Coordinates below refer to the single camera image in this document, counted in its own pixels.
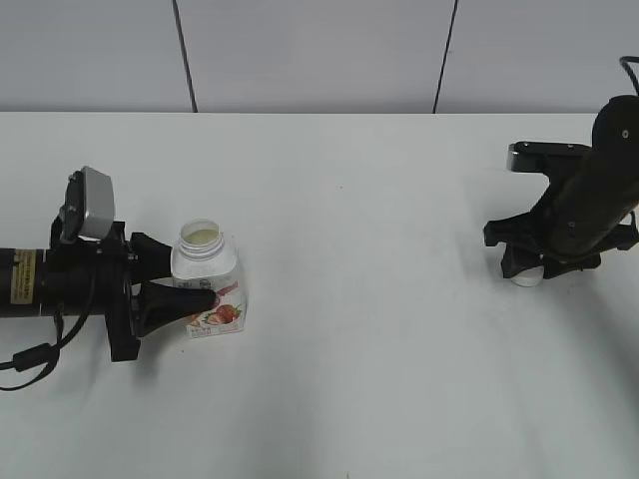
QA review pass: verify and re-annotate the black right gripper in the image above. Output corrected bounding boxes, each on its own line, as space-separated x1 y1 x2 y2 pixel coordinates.
483 199 638 279

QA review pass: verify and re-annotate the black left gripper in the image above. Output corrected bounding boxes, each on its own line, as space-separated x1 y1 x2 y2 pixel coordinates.
42 220 217 362

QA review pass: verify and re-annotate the white bottle cap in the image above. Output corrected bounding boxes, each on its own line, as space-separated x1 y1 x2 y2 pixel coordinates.
510 266 544 287

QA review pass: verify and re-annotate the white strawberry yogurt bottle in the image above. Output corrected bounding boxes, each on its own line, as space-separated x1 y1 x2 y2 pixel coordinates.
171 220 248 338

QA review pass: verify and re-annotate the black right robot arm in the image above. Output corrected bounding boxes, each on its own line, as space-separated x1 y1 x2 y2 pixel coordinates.
483 95 638 279

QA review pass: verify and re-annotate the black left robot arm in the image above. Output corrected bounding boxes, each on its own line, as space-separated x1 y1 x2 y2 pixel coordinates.
1 221 217 362

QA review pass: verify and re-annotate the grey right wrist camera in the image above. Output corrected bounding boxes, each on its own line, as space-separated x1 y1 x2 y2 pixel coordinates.
507 141 591 178

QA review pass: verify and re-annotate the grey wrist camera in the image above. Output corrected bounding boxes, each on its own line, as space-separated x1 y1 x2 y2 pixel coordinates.
58 166 115 243
507 141 591 178

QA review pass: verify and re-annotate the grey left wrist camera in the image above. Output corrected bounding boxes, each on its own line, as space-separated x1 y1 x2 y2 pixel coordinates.
58 166 115 243

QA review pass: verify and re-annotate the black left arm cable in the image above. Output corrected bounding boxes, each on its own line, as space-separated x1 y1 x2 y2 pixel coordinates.
0 258 101 391

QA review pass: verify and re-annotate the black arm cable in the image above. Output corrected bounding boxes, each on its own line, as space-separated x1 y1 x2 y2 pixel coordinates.
618 55 639 97
0 258 101 391

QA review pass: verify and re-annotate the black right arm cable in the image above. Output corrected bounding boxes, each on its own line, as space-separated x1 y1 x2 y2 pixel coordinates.
618 55 639 97

